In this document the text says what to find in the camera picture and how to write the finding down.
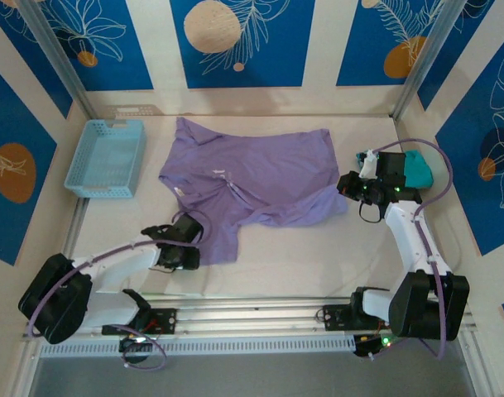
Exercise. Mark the purple t-shirt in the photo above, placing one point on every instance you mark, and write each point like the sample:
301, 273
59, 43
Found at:
255, 173

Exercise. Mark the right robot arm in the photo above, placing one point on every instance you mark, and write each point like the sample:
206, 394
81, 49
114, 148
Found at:
404, 231

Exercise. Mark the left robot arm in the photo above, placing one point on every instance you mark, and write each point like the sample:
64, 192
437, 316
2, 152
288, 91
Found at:
119, 264

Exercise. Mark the teal folded t-shirt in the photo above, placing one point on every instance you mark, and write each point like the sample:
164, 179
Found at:
419, 169

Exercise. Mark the light blue plastic basket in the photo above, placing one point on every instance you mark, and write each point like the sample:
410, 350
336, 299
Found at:
107, 157

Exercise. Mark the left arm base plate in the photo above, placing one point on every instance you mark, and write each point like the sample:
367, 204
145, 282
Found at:
164, 320

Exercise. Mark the aluminium mounting rail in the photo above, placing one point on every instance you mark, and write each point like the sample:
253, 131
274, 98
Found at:
251, 318

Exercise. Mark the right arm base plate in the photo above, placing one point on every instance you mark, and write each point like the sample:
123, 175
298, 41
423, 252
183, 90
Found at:
334, 316

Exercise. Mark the aluminium frame post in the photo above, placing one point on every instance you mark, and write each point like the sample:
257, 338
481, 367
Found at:
57, 49
429, 49

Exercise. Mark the perforated metal bracket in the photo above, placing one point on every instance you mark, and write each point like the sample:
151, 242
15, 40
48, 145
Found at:
131, 110

